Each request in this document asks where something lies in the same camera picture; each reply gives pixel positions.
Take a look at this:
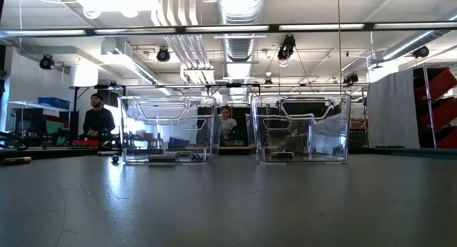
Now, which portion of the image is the clear plastic bin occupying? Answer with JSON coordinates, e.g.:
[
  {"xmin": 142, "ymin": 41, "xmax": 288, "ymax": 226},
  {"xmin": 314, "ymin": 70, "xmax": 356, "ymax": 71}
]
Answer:
[
  {"xmin": 117, "ymin": 95, "xmax": 219, "ymax": 165},
  {"xmin": 251, "ymin": 94, "xmax": 353, "ymax": 165}
]

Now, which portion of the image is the person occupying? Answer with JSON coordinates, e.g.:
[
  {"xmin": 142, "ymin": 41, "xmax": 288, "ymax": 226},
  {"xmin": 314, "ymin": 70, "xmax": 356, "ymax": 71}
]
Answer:
[
  {"xmin": 82, "ymin": 93, "xmax": 117, "ymax": 141},
  {"xmin": 218, "ymin": 104, "xmax": 239, "ymax": 147}
]

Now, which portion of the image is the black partition panel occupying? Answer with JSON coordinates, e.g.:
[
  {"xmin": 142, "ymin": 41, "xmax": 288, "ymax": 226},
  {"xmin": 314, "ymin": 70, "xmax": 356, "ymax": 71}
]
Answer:
[{"xmin": 198, "ymin": 100, "xmax": 326, "ymax": 148}]

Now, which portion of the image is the black ceiling spotlight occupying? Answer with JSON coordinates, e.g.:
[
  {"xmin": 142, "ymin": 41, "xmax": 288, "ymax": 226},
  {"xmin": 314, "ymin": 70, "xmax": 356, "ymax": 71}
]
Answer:
[
  {"xmin": 277, "ymin": 34, "xmax": 297, "ymax": 61},
  {"xmin": 156, "ymin": 46, "xmax": 171, "ymax": 64},
  {"xmin": 39, "ymin": 54, "xmax": 56, "ymax": 71},
  {"xmin": 412, "ymin": 45, "xmax": 431, "ymax": 59},
  {"xmin": 343, "ymin": 72, "xmax": 360, "ymax": 86}
]

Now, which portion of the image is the red tray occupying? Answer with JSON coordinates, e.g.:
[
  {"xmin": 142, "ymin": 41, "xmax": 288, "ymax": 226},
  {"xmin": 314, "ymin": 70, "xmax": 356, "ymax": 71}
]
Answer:
[{"xmin": 73, "ymin": 138, "xmax": 103, "ymax": 148}]

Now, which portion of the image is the green box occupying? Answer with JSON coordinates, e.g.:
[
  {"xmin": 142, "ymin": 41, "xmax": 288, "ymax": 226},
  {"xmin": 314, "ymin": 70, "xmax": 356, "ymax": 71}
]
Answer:
[{"xmin": 44, "ymin": 120, "xmax": 66, "ymax": 136}]

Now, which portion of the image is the blue storage crate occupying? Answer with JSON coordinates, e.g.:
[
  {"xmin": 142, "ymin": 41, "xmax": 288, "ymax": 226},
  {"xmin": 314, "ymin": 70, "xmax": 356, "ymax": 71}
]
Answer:
[{"xmin": 37, "ymin": 96, "xmax": 71, "ymax": 111}]

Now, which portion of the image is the white table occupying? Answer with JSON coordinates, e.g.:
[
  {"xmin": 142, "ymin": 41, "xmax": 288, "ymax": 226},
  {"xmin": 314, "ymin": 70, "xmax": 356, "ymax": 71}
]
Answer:
[{"xmin": 6, "ymin": 100, "xmax": 71, "ymax": 114}]

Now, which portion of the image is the red shelf rack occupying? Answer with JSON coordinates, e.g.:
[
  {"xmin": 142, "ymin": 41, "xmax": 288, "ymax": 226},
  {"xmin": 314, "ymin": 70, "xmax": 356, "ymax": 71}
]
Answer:
[{"xmin": 413, "ymin": 64, "xmax": 457, "ymax": 150}]

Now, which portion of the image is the silver ceiling duct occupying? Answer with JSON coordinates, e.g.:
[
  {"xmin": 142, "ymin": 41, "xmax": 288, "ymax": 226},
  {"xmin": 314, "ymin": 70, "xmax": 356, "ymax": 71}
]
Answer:
[{"xmin": 216, "ymin": 0, "xmax": 267, "ymax": 102}]

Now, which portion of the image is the thin hanging cable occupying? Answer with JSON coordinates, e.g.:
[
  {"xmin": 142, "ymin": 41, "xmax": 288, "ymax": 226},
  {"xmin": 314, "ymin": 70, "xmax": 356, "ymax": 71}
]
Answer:
[{"xmin": 336, "ymin": 0, "xmax": 343, "ymax": 96}]

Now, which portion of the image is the black overhead frame bar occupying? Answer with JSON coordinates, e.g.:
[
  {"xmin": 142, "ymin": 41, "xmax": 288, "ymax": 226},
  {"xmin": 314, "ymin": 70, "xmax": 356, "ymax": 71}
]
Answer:
[{"xmin": 0, "ymin": 22, "xmax": 457, "ymax": 37}]

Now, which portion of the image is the black aluminium table frame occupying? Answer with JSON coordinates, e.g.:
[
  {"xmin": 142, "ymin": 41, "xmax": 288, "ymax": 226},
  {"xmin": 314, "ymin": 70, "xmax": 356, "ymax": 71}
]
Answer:
[{"xmin": 0, "ymin": 146, "xmax": 457, "ymax": 158}]

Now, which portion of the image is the black cable loop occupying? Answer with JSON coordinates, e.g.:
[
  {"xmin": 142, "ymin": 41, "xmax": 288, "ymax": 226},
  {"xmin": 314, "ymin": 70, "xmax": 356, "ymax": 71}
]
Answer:
[{"xmin": 0, "ymin": 131, "xmax": 31, "ymax": 151}]

